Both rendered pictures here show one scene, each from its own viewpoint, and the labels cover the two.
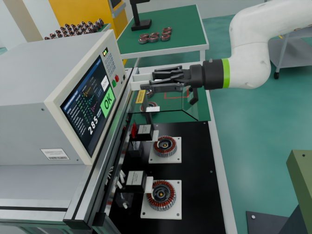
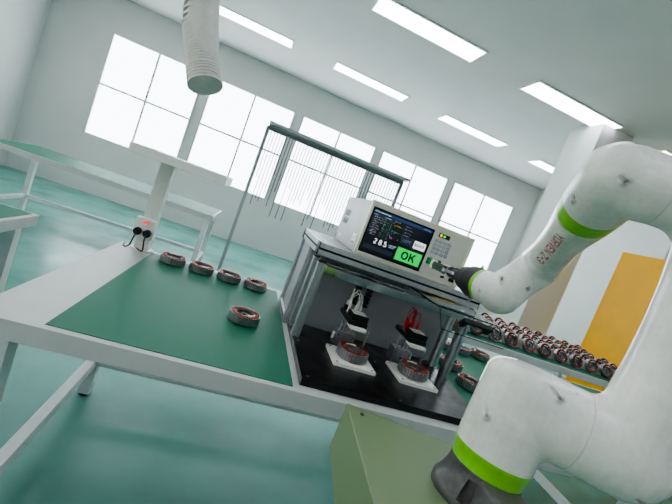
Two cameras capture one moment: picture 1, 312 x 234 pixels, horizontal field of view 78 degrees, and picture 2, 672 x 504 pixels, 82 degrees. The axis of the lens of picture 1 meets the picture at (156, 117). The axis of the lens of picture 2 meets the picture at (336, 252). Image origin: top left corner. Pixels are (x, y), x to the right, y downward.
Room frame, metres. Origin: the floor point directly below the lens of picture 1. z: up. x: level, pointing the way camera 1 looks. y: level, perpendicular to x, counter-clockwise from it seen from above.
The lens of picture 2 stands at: (-0.37, -1.02, 1.23)
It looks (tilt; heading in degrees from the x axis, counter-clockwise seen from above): 5 degrees down; 63
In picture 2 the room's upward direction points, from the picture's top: 21 degrees clockwise
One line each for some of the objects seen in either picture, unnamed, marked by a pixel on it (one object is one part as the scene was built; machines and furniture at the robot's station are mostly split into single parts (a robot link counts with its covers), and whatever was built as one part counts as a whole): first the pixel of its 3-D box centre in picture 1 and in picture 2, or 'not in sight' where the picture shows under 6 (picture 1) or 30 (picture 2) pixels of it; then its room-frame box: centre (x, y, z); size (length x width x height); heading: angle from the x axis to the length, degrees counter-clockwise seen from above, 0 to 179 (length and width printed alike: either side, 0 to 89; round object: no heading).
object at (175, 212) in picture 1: (162, 198); (349, 359); (0.37, 0.04, 0.78); 0.15 x 0.15 x 0.01; 77
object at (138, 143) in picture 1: (135, 147); (398, 353); (0.64, 0.13, 0.80); 0.07 x 0.05 x 0.06; 167
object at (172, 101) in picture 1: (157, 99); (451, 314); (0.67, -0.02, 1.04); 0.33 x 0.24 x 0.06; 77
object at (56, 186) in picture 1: (65, 121); (384, 265); (0.57, 0.33, 1.09); 0.68 x 0.44 x 0.05; 167
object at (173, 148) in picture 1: (165, 146); (413, 370); (0.61, -0.01, 0.80); 0.11 x 0.11 x 0.04
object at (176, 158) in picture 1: (165, 149); (410, 376); (0.61, -0.01, 0.78); 0.15 x 0.15 x 0.01; 77
